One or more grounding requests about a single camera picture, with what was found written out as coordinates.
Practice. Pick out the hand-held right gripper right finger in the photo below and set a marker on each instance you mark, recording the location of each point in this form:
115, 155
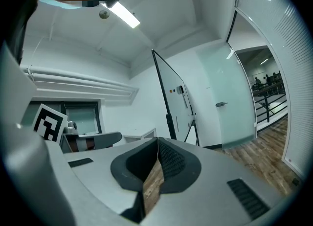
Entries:
207, 183

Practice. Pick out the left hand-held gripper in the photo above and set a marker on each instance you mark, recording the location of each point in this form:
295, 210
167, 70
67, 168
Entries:
50, 122

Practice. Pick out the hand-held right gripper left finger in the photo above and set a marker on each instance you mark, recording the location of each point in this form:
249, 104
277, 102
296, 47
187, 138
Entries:
102, 173

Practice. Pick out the whiteboard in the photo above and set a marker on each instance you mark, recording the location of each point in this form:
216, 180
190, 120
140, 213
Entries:
172, 90

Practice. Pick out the whiteboard eraser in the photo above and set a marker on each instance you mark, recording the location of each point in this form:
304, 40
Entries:
180, 89

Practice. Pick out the white low table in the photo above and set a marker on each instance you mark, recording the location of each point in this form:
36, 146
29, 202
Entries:
139, 134

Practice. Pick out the dark framed window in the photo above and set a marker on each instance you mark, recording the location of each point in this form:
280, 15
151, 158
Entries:
80, 116

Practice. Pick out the frosted glass door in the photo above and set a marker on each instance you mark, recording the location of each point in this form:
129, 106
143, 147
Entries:
230, 97

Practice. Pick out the black metal railing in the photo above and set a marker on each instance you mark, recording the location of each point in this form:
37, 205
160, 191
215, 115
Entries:
270, 108

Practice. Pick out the round smoke detector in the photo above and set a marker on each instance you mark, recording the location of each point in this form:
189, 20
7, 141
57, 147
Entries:
104, 14

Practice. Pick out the long ceiling light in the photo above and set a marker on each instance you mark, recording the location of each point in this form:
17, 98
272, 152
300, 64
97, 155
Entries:
124, 14

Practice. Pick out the striped glass partition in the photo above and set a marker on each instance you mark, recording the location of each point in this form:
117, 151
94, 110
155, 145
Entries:
276, 61

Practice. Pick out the white wall pipes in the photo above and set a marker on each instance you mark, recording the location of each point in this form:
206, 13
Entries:
80, 79

